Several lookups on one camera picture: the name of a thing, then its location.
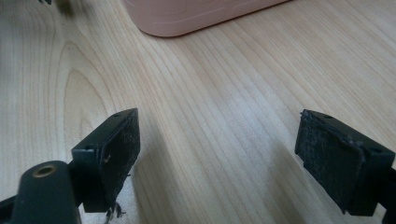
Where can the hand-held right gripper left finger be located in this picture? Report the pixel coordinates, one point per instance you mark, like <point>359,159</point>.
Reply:
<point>109,161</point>

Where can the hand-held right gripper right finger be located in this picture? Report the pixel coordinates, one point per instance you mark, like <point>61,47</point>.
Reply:
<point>336,161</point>

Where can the pink plastic basin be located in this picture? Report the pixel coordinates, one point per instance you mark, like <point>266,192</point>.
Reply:
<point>186,15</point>

